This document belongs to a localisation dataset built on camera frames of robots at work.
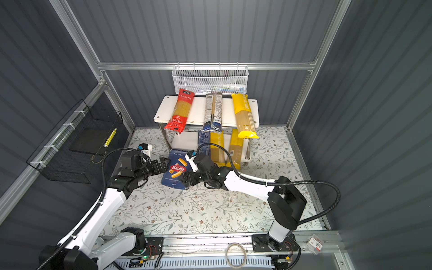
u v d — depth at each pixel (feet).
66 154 2.29
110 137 2.56
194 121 2.48
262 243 2.39
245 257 2.29
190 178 2.28
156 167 2.31
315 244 2.37
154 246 2.37
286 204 1.46
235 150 3.14
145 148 2.32
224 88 3.00
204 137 3.35
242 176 1.76
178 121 2.35
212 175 2.03
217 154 3.15
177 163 2.94
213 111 2.51
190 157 2.37
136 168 2.06
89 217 1.46
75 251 1.27
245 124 2.33
